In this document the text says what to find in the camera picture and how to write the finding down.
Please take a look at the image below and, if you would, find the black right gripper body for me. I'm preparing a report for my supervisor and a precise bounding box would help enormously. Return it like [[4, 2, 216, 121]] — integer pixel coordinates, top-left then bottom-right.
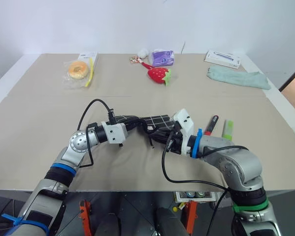
[[163, 128, 187, 156]]

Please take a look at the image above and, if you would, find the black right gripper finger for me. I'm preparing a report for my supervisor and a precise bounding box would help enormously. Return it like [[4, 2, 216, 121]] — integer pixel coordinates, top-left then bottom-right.
[[147, 127, 173, 139], [148, 136, 168, 149]]

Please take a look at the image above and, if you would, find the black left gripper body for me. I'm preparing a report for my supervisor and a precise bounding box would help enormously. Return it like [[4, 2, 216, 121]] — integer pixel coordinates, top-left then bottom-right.
[[125, 120, 139, 137]]

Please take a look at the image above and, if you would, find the black white-grid pouch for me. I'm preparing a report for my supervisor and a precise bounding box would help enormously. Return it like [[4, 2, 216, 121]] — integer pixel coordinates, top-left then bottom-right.
[[114, 113, 175, 149]]

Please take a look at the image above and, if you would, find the blue wrist zip tie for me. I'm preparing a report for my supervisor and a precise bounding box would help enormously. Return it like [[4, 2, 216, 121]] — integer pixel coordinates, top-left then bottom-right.
[[191, 128, 203, 158]]

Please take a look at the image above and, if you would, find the red marker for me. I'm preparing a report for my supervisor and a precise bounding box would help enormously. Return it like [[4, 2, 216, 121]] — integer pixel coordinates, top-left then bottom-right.
[[203, 115, 220, 136]]

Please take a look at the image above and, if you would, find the green highlighter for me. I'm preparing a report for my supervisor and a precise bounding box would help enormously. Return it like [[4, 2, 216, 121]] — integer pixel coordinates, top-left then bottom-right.
[[221, 119, 235, 141]]

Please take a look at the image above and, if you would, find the bagel in clear zip bag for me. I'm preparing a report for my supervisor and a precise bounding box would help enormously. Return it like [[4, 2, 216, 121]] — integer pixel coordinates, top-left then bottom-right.
[[63, 58, 94, 90]]

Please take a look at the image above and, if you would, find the beige table cover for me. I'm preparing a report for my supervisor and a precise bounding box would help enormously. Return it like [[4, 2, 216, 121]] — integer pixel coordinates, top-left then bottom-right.
[[0, 53, 295, 193]]

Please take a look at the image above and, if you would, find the red strawberry plush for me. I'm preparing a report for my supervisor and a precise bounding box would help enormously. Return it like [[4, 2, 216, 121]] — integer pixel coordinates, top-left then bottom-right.
[[140, 61, 172, 87]]

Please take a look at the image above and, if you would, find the white tray with cans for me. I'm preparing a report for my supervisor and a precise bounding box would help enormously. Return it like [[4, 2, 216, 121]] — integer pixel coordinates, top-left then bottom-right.
[[175, 190, 217, 204]]

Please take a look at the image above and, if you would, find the purple tissue pack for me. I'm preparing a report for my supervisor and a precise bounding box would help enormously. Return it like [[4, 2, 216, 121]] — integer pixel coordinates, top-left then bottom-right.
[[149, 49, 175, 67]]

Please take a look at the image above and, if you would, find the orange clamp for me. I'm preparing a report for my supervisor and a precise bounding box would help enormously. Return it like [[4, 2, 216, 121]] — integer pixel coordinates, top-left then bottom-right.
[[179, 201, 198, 236], [79, 199, 93, 236]]

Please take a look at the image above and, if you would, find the white box with green print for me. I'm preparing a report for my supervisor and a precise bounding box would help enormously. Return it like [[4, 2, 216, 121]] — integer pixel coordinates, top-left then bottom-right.
[[77, 51, 99, 72]]

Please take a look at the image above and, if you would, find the mint green towel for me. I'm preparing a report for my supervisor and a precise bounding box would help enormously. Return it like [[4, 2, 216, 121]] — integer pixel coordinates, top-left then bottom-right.
[[206, 64, 271, 90]]

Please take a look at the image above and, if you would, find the white box with pen print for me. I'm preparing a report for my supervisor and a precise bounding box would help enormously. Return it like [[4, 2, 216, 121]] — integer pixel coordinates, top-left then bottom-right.
[[203, 50, 242, 70]]

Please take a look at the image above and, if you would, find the brown board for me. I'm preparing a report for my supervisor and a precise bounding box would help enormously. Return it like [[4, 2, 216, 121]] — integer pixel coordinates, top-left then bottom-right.
[[278, 60, 295, 125]]

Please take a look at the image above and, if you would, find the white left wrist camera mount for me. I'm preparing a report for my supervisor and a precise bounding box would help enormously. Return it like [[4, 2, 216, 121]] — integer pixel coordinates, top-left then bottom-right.
[[100, 121, 128, 146]]

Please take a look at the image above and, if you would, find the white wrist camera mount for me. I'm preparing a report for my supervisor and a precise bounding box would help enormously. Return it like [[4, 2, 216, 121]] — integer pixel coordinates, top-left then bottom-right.
[[100, 121, 128, 146], [171, 108, 196, 157]]

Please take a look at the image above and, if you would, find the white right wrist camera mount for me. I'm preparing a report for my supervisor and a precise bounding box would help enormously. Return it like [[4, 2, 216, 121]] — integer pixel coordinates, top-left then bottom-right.
[[171, 108, 196, 157]]

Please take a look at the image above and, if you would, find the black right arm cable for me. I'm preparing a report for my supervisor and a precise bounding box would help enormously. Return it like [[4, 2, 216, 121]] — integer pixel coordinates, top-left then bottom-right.
[[161, 131, 249, 236]]

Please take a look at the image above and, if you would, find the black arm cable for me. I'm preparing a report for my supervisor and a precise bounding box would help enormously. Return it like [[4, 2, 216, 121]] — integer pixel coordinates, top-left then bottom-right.
[[161, 131, 249, 236], [77, 98, 115, 169]]

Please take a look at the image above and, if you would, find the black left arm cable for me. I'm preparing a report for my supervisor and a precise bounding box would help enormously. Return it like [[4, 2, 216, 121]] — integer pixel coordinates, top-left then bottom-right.
[[77, 98, 115, 169]]

